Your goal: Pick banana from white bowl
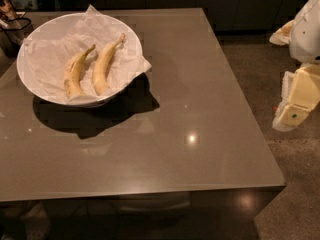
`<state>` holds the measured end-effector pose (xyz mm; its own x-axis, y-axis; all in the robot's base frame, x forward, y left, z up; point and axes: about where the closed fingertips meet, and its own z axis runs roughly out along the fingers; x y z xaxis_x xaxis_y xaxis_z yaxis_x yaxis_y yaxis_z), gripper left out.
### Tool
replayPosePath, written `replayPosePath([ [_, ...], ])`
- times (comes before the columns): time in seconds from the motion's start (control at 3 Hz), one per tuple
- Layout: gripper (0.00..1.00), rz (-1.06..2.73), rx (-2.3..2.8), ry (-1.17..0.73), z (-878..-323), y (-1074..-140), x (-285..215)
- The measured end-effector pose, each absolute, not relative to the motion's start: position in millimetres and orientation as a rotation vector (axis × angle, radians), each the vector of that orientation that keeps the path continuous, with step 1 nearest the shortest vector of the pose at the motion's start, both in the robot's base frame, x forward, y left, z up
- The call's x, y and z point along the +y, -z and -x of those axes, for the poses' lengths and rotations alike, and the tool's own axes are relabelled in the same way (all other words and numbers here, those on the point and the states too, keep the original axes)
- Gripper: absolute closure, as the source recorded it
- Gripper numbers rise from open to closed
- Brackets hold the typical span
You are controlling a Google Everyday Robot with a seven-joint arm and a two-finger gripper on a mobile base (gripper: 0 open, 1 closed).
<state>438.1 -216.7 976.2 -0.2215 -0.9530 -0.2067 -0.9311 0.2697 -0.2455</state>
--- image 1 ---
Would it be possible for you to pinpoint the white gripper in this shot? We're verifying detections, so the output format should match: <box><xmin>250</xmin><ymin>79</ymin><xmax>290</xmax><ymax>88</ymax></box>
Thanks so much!
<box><xmin>269</xmin><ymin>0</ymin><xmax>320</xmax><ymax>132</ymax></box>

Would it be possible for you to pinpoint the yellow banana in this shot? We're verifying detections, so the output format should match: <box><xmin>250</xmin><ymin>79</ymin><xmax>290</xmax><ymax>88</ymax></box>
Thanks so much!
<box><xmin>63</xmin><ymin>45</ymin><xmax>95</xmax><ymax>99</ymax></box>
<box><xmin>91</xmin><ymin>34</ymin><xmax>125</xmax><ymax>95</ymax></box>

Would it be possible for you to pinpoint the white bowl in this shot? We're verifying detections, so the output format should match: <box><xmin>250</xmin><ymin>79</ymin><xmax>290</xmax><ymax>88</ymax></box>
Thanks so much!
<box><xmin>16</xmin><ymin>11</ymin><xmax>144</xmax><ymax>108</ymax></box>

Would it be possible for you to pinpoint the white paper liner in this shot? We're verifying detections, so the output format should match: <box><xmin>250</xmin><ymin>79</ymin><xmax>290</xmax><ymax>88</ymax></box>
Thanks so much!
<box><xmin>22</xmin><ymin>4</ymin><xmax>153</xmax><ymax>106</ymax></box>

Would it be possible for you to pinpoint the brown object at table corner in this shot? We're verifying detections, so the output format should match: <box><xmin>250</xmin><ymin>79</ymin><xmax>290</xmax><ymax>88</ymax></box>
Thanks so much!
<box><xmin>0</xmin><ymin>0</ymin><xmax>18</xmax><ymax>29</ymax></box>

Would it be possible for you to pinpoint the black cable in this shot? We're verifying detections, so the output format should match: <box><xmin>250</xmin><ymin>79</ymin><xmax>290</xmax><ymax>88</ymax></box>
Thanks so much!
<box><xmin>0</xmin><ymin>11</ymin><xmax>33</xmax><ymax>47</ymax></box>

